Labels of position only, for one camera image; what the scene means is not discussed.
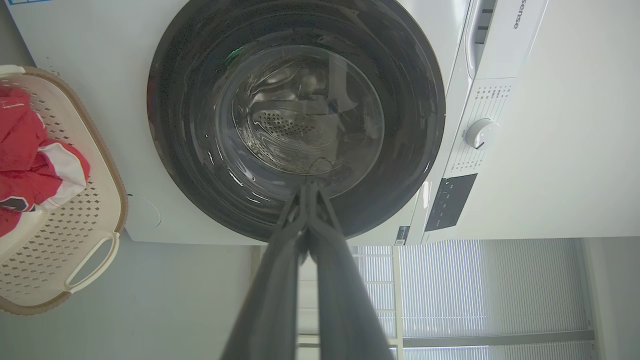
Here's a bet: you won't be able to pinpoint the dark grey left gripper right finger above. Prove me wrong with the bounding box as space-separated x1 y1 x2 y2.
306 183 395 360

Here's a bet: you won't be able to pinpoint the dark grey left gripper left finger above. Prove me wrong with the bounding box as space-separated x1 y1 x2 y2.
220 183 310 360

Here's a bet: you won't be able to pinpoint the white front-load washing machine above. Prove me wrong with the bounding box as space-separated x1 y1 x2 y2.
4 0 640 246

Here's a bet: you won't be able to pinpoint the white window blinds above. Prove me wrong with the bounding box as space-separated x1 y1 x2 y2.
350 239 596 360

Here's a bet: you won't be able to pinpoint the black washer display panel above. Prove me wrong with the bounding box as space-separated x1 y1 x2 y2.
424 173 478 232

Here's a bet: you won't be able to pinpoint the beige perforated laundry basket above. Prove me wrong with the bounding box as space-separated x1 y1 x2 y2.
0 65 129 316

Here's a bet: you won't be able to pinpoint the white round control dial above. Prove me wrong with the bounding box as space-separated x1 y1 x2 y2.
464 118 500 150

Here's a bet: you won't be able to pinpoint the red and white garment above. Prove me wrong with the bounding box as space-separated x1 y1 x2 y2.
0 87 91 237

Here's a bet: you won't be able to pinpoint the white detergent drawer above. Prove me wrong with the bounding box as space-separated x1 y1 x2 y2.
464 0 501 81

